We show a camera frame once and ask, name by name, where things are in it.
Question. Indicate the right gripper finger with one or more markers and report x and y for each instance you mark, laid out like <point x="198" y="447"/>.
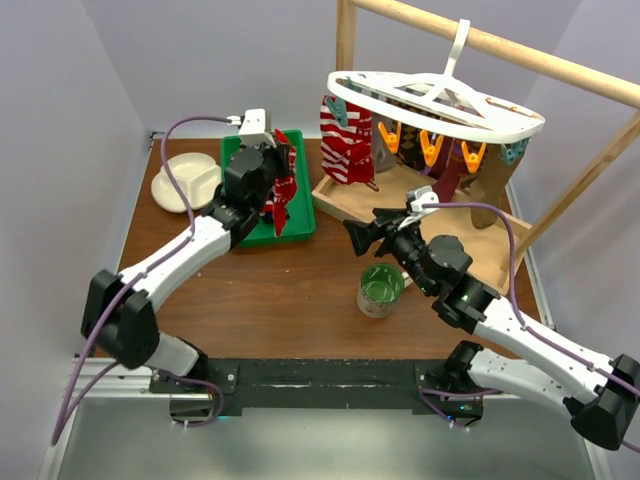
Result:
<point x="389" y="215"/>
<point x="363" y="235"/>

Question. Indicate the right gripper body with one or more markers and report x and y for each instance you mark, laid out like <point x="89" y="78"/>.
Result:
<point x="404" y="244"/>

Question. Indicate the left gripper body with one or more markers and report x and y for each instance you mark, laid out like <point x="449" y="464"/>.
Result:
<point x="274" y="163"/>

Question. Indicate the red santa sock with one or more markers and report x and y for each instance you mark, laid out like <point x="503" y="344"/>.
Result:
<point x="275" y="209"/>

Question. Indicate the red white patterned sock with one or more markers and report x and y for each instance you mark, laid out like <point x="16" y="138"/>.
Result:
<point x="346" y="151"/>

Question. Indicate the white round clip hanger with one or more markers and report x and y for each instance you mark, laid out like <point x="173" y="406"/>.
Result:
<point x="438" y="102"/>

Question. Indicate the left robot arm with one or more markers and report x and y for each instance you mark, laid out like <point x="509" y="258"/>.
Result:
<point x="120" y="311"/>

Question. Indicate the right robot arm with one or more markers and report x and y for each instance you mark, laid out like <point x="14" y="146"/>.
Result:
<point x="599" y="394"/>

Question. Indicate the wooden rack base tray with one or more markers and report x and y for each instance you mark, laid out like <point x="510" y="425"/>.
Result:
<point x="488" y="247"/>

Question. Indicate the green enamel mug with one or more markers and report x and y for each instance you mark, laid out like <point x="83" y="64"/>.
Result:
<point x="381" y="287"/>

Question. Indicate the green plastic bin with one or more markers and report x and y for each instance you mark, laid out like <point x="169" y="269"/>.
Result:
<point x="300" y="200"/>

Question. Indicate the argyle brown sock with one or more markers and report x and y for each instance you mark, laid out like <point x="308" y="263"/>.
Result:
<point x="409" y="150"/>

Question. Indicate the white divided plate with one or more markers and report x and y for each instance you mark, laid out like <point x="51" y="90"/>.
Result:
<point x="197" y="174"/>

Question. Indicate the orange clothes peg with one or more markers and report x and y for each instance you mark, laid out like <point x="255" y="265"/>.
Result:
<point x="472" y="159"/>
<point x="430" y="149"/>
<point x="392" y="137"/>

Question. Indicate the maroon sock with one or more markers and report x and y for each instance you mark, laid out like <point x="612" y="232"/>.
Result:
<point x="449" y="168"/>

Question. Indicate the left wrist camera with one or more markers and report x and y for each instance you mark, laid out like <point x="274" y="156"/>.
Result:
<point x="255" y="129"/>

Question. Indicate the wooden rack frame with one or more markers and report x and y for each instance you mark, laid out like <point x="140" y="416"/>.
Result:
<point x="568" y="72"/>

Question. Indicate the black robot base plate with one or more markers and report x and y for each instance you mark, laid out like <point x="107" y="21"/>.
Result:
<point x="341" y="384"/>

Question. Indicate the aluminium frame rail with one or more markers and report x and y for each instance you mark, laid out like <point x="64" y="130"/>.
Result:
<point x="101" y="380"/>

